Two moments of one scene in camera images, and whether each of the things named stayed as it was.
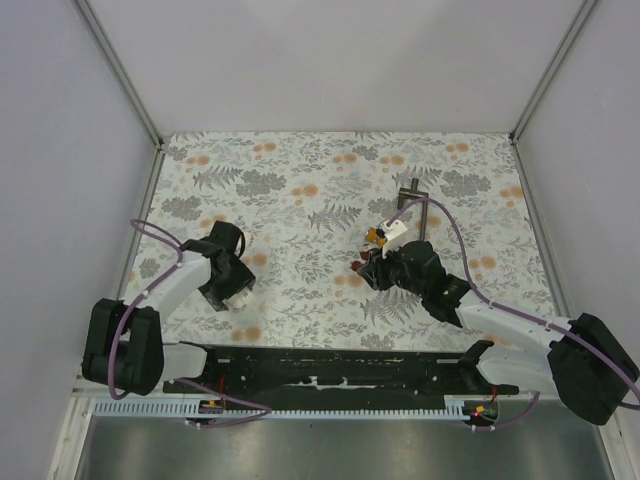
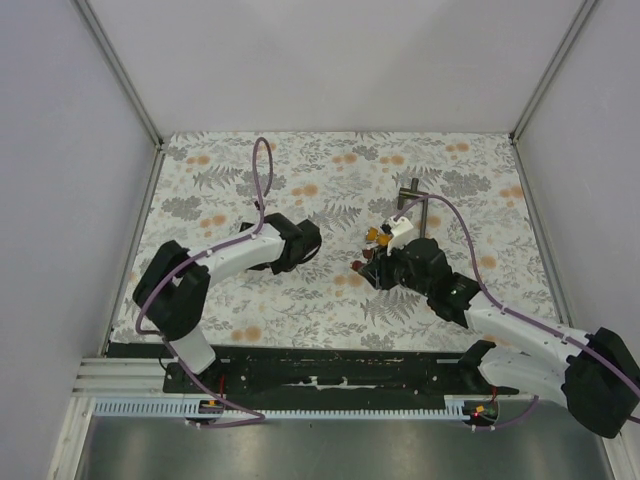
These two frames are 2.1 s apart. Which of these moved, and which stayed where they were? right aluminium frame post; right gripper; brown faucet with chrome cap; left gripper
Moved: left gripper
Stayed: brown faucet with chrome cap; right aluminium frame post; right gripper
